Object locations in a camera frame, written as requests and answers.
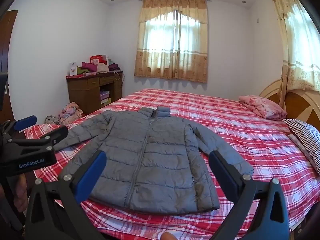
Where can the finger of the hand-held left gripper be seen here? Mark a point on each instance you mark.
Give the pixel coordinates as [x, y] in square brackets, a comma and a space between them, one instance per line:
[25, 123]
[53, 133]

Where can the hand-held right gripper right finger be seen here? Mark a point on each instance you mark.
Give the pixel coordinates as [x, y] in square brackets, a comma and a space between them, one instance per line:
[225, 175]

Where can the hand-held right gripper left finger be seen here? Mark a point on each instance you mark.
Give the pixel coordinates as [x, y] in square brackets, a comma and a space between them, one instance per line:
[92, 175]

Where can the grey puffer jacket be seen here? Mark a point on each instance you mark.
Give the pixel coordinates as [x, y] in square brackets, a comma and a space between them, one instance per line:
[150, 160]

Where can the grey pile of clothes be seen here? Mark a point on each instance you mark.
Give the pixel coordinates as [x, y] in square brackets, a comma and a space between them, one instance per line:
[52, 120]

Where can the magenta folded clothes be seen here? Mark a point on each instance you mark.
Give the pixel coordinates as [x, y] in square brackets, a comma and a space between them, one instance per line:
[88, 67]

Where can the beige quilted clothes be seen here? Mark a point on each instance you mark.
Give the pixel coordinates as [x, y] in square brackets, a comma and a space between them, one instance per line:
[102, 68]

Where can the purple folded clothes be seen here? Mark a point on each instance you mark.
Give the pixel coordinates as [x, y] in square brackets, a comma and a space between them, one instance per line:
[114, 67]

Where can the person's left hand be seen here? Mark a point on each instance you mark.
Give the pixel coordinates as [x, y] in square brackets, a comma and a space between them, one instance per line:
[21, 192]

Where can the brown wooden desk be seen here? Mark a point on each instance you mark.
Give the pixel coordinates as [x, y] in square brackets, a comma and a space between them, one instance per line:
[85, 97]

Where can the bed with red plaid sheet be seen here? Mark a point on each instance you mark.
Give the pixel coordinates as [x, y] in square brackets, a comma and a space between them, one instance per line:
[225, 120]

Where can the purple boxes in desk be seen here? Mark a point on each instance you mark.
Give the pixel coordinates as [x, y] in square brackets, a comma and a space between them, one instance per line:
[105, 97]

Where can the white card box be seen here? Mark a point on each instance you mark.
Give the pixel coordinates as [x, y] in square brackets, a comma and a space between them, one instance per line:
[72, 68]

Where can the green cloth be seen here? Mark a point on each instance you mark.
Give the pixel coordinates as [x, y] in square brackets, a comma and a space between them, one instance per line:
[80, 70]

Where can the brown wooden door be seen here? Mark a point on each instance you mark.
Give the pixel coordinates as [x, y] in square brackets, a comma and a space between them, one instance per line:
[8, 55]

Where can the pink floral quilt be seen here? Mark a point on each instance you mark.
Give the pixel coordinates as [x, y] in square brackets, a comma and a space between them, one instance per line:
[265, 106]

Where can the red box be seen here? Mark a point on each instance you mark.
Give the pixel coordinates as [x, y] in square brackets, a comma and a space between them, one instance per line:
[98, 60]

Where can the striped pillow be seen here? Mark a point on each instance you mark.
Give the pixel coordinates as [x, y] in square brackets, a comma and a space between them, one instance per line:
[305, 135]

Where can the wooden headboard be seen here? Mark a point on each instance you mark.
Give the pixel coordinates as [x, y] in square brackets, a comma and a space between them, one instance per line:
[296, 106]

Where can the beige floral window curtain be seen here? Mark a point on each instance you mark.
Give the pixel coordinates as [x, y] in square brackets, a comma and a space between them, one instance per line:
[172, 62]
[292, 55]

